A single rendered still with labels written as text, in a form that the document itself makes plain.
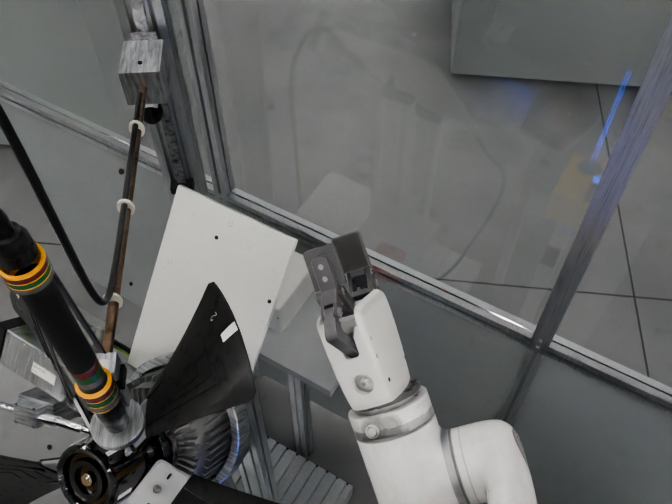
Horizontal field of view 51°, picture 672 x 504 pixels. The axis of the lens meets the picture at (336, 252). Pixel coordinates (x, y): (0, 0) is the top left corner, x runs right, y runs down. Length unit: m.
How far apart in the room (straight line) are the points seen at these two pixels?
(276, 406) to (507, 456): 1.92
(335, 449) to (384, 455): 1.79
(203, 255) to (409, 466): 0.73
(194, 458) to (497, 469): 0.72
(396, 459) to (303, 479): 1.68
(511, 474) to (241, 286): 0.73
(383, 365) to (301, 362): 0.99
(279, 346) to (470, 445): 1.03
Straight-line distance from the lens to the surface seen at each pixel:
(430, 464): 0.71
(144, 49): 1.31
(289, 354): 1.67
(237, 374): 1.03
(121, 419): 0.95
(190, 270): 1.34
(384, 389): 0.68
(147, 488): 1.23
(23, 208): 3.37
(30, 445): 2.71
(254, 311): 1.28
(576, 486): 2.09
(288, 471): 2.39
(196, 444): 1.29
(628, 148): 1.16
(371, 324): 0.67
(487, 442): 0.71
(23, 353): 1.49
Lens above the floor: 2.32
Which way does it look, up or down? 52 degrees down
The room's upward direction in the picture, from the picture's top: straight up
